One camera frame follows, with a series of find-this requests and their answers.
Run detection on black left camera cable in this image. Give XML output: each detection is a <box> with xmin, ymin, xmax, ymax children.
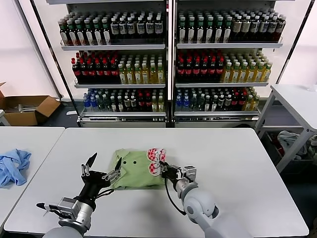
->
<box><xmin>36</xmin><ymin>202</ymin><xmax>61</xmax><ymax>214</ymax></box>

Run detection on white cap blue label bottle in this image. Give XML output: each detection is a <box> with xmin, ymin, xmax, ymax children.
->
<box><xmin>110</xmin><ymin>17</ymin><xmax>119</xmax><ymax>43</ymax></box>
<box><xmin>259</xmin><ymin>16</ymin><xmax>269</xmax><ymax>43</ymax></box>
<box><xmin>154</xmin><ymin>16</ymin><xmax>163</xmax><ymax>43</ymax></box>
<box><xmin>136</xmin><ymin>17</ymin><xmax>146</xmax><ymax>43</ymax></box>
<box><xmin>119</xmin><ymin>17</ymin><xmax>128</xmax><ymax>43</ymax></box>
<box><xmin>268</xmin><ymin>15</ymin><xmax>277</xmax><ymax>43</ymax></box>
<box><xmin>250</xmin><ymin>16</ymin><xmax>260</xmax><ymax>43</ymax></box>
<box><xmin>145</xmin><ymin>16</ymin><xmax>155</xmax><ymax>43</ymax></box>
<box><xmin>276</xmin><ymin>14</ymin><xmax>286</xmax><ymax>43</ymax></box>
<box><xmin>127</xmin><ymin>17</ymin><xmax>136</xmax><ymax>43</ymax></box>

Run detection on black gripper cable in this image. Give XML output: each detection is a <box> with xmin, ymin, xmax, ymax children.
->
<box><xmin>162</xmin><ymin>177</ymin><xmax>187</xmax><ymax>216</ymax></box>
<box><xmin>95</xmin><ymin>188</ymin><xmax>115</xmax><ymax>199</ymax></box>

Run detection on grey metal shelf rack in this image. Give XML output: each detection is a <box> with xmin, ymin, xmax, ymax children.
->
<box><xmin>172</xmin><ymin>0</ymin><xmax>295</xmax><ymax>129</ymax></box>
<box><xmin>46</xmin><ymin>0</ymin><xmax>173</xmax><ymax>129</ymax></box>

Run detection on grey clothes pile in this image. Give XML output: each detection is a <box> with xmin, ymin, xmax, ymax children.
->
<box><xmin>276</xmin><ymin>130</ymin><xmax>308</xmax><ymax>157</ymax></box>

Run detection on dark green cloth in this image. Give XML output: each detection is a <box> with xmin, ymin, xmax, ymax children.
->
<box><xmin>307</xmin><ymin>134</ymin><xmax>317</xmax><ymax>159</ymax></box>

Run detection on silver slanted frame pole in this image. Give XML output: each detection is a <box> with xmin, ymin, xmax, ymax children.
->
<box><xmin>11</xmin><ymin>0</ymin><xmax>62</xmax><ymax>102</ymax></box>

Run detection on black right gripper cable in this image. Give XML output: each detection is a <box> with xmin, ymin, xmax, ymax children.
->
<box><xmin>162</xmin><ymin>177</ymin><xmax>187</xmax><ymax>216</ymax></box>

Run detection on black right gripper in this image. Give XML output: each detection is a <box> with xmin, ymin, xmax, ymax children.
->
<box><xmin>158</xmin><ymin>160</ymin><xmax>185</xmax><ymax>181</ymax></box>

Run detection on dark storage crate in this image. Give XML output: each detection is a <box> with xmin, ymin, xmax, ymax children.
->
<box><xmin>260</xmin><ymin>130</ymin><xmax>317</xmax><ymax>176</ymax></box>

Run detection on white box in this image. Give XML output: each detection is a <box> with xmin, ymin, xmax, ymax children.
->
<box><xmin>0</xmin><ymin>110</ymin><xmax>11</xmax><ymax>127</ymax></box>

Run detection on white table grey legs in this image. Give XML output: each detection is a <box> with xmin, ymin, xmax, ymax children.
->
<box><xmin>254</xmin><ymin>83</ymin><xmax>317</xmax><ymax>174</ymax></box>

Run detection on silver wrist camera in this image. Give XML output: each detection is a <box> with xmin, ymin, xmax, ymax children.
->
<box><xmin>182</xmin><ymin>165</ymin><xmax>199</xmax><ymax>183</ymax></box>
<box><xmin>57</xmin><ymin>197</ymin><xmax>80</xmax><ymax>216</ymax></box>

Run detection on white cap beige label bottle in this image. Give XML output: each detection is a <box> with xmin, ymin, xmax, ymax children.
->
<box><xmin>232</xmin><ymin>16</ymin><xmax>242</xmax><ymax>43</ymax></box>
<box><xmin>241</xmin><ymin>16</ymin><xmax>251</xmax><ymax>43</ymax></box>

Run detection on green cap dark tea bottle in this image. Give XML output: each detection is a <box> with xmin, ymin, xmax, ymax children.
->
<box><xmin>102</xmin><ymin>19</ymin><xmax>111</xmax><ymax>46</ymax></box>
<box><xmin>93</xmin><ymin>19</ymin><xmax>103</xmax><ymax>47</ymax></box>
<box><xmin>214</xmin><ymin>16</ymin><xmax>223</xmax><ymax>44</ymax></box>
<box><xmin>67</xmin><ymin>21</ymin><xmax>77</xmax><ymax>47</ymax></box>
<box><xmin>187</xmin><ymin>16</ymin><xmax>196</xmax><ymax>45</ymax></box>
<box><xmin>75</xmin><ymin>20</ymin><xmax>86</xmax><ymax>47</ymax></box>
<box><xmin>223</xmin><ymin>16</ymin><xmax>232</xmax><ymax>44</ymax></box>
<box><xmin>58</xmin><ymin>21</ymin><xmax>68</xmax><ymax>47</ymax></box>
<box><xmin>196</xmin><ymin>16</ymin><xmax>205</xmax><ymax>45</ymax></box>
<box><xmin>205</xmin><ymin>16</ymin><xmax>214</xmax><ymax>44</ymax></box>
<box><xmin>84</xmin><ymin>20</ymin><xmax>94</xmax><ymax>47</ymax></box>
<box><xmin>178</xmin><ymin>16</ymin><xmax>187</xmax><ymax>45</ymax></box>

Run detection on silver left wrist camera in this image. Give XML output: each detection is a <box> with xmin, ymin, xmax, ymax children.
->
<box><xmin>57</xmin><ymin>197</ymin><xmax>80</xmax><ymax>216</ymax></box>

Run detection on crumpled light blue cloth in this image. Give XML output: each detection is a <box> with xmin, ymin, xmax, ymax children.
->
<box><xmin>0</xmin><ymin>148</ymin><xmax>32</xmax><ymax>188</ymax></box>

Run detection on light green shirt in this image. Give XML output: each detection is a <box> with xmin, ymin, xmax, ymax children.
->
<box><xmin>112</xmin><ymin>147</ymin><xmax>167</xmax><ymax>190</ymax></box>

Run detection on black slanted frame bar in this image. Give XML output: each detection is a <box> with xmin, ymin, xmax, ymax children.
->
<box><xmin>275</xmin><ymin>0</ymin><xmax>315</xmax><ymax>84</ymax></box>
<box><xmin>29</xmin><ymin>0</ymin><xmax>82</xmax><ymax>128</ymax></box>

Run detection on open brown cardboard box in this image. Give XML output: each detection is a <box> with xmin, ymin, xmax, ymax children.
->
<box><xmin>0</xmin><ymin>81</ymin><xmax>62</xmax><ymax>127</ymax></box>

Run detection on yellow juice bottle green label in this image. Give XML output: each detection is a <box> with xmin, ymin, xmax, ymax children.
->
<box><xmin>230</xmin><ymin>62</ymin><xmax>240</xmax><ymax>83</ymax></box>
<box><xmin>246</xmin><ymin>62</ymin><xmax>257</xmax><ymax>83</ymax></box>
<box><xmin>254</xmin><ymin>62</ymin><xmax>264</xmax><ymax>83</ymax></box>
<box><xmin>262</xmin><ymin>63</ymin><xmax>272</xmax><ymax>83</ymax></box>
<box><xmin>126</xmin><ymin>63</ymin><xmax>135</xmax><ymax>85</ymax></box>
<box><xmin>142</xmin><ymin>63</ymin><xmax>150</xmax><ymax>85</ymax></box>
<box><xmin>118</xmin><ymin>63</ymin><xmax>127</xmax><ymax>85</ymax></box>
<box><xmin>158</xmin><ymin>62</ymin><xmax>165</xmax><ymax>84</ymax></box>
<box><xmin>134</xmin><ymin>63</ymin><xmax>143</xmax><ymax>85</ymax></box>
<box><xmin>239</xmin><ymin>62</ymin><xmax>248</xmax><ymax>83</ymax></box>
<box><xmin>150</xmin><ymin>62</ymin><xmax>158</xmax><ymax>85</ymax></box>
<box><xmin>222</xmin><ymin>62</ymin><xmax>232</xmax><ymax>83</ymax></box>

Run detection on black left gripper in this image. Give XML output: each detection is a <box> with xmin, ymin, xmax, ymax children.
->
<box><xmin>74</xmin><ymin>152</ymin><xmax>123</xmax><ymax>206</ymax></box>

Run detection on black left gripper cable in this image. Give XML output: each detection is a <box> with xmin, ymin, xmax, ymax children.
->
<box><xmin>95</xmin><ymin>188</ymin><xmax>115</xmax><ymax>199</ymax></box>

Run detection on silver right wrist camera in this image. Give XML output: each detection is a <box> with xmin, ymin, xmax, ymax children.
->
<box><xmin>182</xmin><ymin>165</ymin><xmax>199</xmax><ymax>183</ymax></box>

